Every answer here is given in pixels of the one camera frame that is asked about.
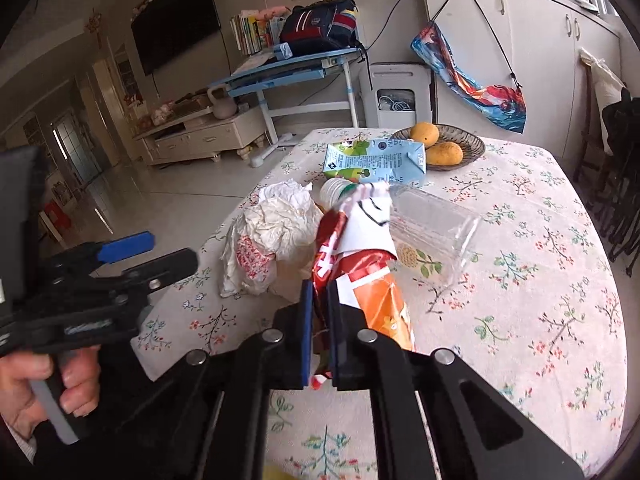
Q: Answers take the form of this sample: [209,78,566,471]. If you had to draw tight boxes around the row of books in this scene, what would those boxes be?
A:
[230,7,291,58]

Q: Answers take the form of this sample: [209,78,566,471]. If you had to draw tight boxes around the white television cabinet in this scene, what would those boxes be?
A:
[132,105,266,166]

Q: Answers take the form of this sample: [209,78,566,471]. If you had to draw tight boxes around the white wall cabinet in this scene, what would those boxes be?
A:
[414,0,624,171]

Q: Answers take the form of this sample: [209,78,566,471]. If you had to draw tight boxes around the white air purifier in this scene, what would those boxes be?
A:
[358,62,434,129]

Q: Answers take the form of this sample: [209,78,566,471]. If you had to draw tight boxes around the colourful printed drawstring bag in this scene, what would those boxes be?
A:
[411,0,528,135]

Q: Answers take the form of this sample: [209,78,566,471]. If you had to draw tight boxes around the red plastic stool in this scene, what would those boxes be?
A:
[39,200,72,234]

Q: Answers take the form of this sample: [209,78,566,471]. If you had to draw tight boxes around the dark blue backpack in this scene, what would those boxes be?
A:
[278,0,361,56]

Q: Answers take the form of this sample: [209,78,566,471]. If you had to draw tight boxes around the blue study desk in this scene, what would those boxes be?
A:
[209,45,369,168]

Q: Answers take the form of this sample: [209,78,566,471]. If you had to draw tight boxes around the light blue drink carton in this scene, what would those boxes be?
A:
[322,139,429,186]

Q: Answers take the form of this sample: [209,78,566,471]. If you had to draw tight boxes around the wooden chair with white cushion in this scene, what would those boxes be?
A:
[572,47,627,186]

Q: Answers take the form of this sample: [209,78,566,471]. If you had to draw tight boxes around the clear plastic bottle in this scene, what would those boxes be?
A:
[319,177,482,286]

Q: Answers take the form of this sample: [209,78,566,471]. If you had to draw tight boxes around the person's left hand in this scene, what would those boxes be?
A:
[0,345,102,457]

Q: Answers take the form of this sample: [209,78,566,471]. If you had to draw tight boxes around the orange snack wrapper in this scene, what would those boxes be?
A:
[310,182,417,391]

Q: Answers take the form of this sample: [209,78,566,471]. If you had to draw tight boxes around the black folding chairs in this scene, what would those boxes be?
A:
[585,87,640,277]

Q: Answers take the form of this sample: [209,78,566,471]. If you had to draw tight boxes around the black television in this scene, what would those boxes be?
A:
[131,0,222,77]

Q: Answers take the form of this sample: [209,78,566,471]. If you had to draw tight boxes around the white red-printed plastic bag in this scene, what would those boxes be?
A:
[219,220,282,299]

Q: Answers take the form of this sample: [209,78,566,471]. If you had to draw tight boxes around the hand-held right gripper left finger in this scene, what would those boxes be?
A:
[165,280,316,480]

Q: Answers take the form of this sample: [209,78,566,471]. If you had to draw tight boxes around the woven basket tray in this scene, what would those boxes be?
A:
[390,124,486,171]

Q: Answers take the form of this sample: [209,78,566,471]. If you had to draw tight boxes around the crumpled white tissue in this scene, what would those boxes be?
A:
[244,181,324,262]

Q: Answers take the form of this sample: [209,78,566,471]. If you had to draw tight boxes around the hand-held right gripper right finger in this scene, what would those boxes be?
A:
[326,285,587,480]

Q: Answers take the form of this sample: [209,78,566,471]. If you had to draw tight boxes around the yellow mango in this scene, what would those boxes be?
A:
[425,141,464,167]
[409,121,440,149]

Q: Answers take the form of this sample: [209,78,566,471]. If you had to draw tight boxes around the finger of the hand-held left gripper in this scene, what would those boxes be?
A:
[62,248,199,311]
[47,231,155,273]

